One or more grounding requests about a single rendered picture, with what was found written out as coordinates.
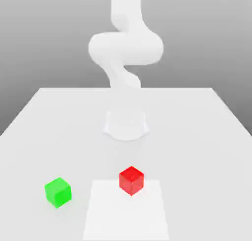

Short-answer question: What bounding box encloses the small red cube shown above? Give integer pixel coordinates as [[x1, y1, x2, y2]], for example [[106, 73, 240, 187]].
[[119, 166, 145, 197]]

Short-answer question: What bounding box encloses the small green cube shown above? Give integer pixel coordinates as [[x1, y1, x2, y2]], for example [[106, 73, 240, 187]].
[[44, 177, 72, 209]]

